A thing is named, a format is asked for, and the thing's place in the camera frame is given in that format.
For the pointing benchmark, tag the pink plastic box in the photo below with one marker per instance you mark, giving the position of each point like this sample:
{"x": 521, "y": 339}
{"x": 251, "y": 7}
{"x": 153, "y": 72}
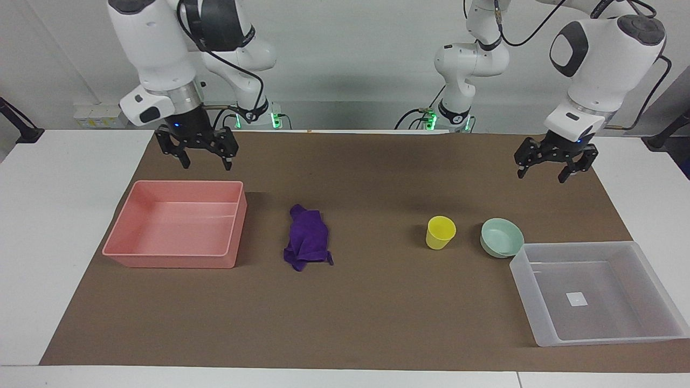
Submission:
{"x": 175, "y": 223}

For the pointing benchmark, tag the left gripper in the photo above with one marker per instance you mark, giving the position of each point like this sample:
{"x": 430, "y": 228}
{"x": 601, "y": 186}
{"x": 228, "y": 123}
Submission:
{"x": 565, "y": 141}

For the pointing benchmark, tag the purple cloth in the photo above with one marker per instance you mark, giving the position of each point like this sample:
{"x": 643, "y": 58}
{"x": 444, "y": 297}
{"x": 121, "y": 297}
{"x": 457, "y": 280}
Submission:
{"x": 307, "y": 237}

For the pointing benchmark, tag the clear plastic box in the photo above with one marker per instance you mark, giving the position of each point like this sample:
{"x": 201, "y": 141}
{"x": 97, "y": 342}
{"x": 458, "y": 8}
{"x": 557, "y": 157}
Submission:
{"x": 598, "y": 293}

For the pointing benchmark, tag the yellow plastic cup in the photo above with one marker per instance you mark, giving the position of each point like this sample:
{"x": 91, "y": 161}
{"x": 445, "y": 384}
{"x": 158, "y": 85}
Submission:
{"x": 440, "y": 233}

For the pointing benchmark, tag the black stand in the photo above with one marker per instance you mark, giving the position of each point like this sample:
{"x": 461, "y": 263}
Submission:
{"x": 666, "y": 134}
{"x": 19, "y": 126}

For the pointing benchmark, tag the white wall socket strip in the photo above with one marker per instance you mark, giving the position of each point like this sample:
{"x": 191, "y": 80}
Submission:
{"x": 97, "y": 116}

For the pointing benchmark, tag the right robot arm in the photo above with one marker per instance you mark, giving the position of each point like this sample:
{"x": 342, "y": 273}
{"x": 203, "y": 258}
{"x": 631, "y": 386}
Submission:
{"x": 161, "y": 48}

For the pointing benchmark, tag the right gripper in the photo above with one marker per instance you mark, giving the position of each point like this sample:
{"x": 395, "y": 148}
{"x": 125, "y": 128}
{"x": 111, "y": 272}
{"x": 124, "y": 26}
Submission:
{"x": 186, "y": 123}

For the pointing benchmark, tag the light green bowl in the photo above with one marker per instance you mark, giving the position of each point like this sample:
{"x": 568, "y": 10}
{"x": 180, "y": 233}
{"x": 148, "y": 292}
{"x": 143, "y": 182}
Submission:
{"x": 501, "y": 237}

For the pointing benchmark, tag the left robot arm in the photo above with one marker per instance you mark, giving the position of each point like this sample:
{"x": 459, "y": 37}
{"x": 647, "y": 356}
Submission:
{"x": 604, "y": 54}

